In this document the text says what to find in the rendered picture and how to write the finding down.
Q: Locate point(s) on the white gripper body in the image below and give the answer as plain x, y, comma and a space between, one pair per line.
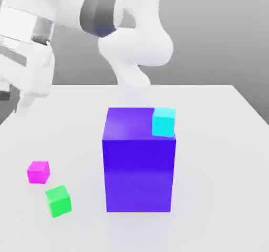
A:
35, 73

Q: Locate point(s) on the small cyan cube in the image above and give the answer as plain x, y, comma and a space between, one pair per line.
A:
163, 124

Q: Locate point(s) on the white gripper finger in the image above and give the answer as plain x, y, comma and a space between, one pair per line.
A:
4, 95
25, 102

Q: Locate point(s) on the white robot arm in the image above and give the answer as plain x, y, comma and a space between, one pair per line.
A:
136, 43

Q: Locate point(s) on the large blue box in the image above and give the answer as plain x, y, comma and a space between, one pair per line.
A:
138, 172

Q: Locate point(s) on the small magenta cube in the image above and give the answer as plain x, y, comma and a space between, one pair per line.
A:
38, 173

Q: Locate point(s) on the small green cube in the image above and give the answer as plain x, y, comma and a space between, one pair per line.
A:
59, 202

